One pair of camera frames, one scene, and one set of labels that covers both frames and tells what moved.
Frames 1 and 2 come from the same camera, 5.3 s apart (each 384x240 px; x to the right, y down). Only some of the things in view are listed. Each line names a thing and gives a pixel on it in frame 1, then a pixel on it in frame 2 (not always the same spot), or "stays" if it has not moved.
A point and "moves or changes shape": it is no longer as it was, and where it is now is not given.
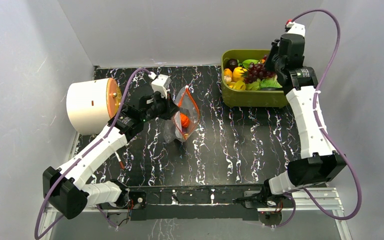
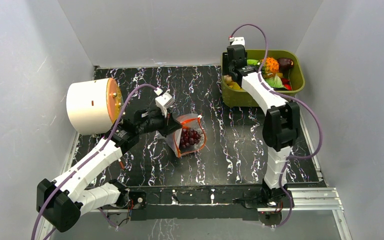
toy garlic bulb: x=227 y=79 stays
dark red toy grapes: x=257 y=71 moves or changes shape
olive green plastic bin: x=232 y=98 stays
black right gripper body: x=273 y=61 -> x=228 y=68
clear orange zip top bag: x=181 y=126 -> x=190 y=138
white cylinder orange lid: x=90 y=105 stays
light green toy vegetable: x=246 y=62 stays
